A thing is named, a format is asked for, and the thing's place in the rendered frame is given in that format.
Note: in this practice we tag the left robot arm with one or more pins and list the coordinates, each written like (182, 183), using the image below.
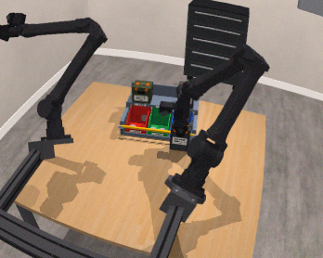
(51, 107)

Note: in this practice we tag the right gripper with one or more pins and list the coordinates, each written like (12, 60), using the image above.
(185, 120)

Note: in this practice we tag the grey metal shelf rack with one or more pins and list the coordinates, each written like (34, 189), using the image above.
(160, 93)

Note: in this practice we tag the green open bin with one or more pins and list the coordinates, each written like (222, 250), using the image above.
(158, 121)

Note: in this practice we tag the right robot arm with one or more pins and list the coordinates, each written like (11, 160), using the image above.
(205, 154)

